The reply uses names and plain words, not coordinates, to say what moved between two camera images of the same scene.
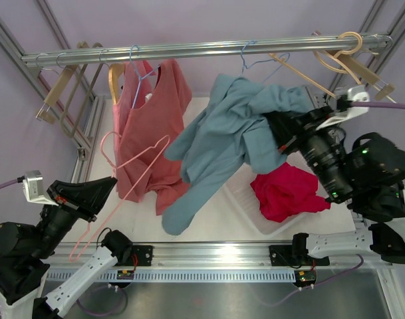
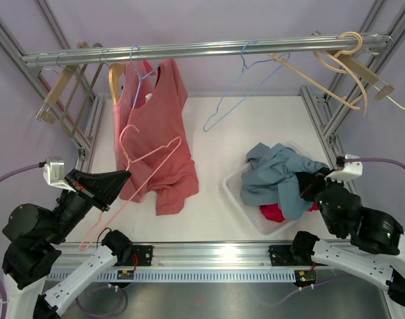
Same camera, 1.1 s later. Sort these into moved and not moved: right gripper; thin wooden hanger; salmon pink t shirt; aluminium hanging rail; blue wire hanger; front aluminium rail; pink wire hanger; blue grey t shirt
Moved: pink wire hanger; right gripper; blue grey t shirt
Not moved: aluminium hanging rail; front aluminium rail; thin wooden hanger; salmon pink t shirt; blue wire hanger
